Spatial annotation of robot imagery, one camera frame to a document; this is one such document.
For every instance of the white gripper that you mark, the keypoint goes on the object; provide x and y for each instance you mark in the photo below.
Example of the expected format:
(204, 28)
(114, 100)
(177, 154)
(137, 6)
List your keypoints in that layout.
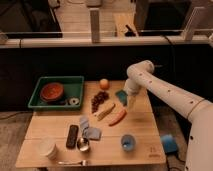
(132, 89)

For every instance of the teal green sponge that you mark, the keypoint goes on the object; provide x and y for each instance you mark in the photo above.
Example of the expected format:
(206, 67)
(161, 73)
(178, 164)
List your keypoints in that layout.
(122, 96)

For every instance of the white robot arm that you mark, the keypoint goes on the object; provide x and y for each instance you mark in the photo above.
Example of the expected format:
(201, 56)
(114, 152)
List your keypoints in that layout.
(197, 110)

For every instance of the blue small bowl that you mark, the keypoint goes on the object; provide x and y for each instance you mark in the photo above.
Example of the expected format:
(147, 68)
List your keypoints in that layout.
(128, 142)

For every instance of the red bowl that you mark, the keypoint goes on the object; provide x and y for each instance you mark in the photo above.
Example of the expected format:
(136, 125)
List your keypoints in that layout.
(51, 92)

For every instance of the yellow banana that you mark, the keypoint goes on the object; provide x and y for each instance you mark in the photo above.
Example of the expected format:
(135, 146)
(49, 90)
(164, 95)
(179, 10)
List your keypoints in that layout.
(105, 112)

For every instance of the orange carrot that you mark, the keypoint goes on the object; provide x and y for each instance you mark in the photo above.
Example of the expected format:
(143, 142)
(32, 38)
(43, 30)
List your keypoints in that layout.
(118, 118)

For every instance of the orange fruit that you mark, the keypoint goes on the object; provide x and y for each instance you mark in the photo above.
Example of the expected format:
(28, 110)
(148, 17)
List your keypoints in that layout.
(104, 84)

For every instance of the dark grape bunch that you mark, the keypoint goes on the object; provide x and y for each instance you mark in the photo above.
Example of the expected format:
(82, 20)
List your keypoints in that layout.
(98, 99)

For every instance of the blue crumpled cloth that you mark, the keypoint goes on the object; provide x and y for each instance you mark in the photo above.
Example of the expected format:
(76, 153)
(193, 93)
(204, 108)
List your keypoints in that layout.
(88, 132)

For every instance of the white tape roll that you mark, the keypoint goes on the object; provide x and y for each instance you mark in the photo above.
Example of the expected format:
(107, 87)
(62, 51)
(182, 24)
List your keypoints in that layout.
(73, 101)

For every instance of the blue cylinder on floor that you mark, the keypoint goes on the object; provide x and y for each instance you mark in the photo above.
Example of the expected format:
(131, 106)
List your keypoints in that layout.
(169, 144)

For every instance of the green plastic tray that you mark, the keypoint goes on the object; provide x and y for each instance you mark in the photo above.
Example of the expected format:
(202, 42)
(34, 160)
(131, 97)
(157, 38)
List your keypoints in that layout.
(73, 87)

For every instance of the metal measuring cup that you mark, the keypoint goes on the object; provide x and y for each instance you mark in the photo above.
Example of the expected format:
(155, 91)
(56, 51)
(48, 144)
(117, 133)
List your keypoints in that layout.
(83, 144)

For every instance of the black remote control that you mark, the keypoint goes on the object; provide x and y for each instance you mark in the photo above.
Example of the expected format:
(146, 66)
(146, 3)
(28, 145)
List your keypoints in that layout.
(72, 137)

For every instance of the silver fork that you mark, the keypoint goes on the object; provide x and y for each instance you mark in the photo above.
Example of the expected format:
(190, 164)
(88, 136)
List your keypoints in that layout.
(81, 163)

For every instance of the white stacked cups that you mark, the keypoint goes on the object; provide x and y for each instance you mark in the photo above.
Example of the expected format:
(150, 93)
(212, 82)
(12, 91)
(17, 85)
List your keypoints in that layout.
(48, 148)

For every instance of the white horizontal rail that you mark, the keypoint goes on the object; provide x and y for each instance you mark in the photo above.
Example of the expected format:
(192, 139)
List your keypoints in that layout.
(105, 41)

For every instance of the grey slanted post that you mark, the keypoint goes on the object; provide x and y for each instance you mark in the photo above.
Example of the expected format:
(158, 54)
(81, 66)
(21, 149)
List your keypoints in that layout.
(192, 23)

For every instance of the grey vertical post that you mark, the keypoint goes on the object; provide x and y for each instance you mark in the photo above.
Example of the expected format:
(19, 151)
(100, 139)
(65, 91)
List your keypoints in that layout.
(95, 26)

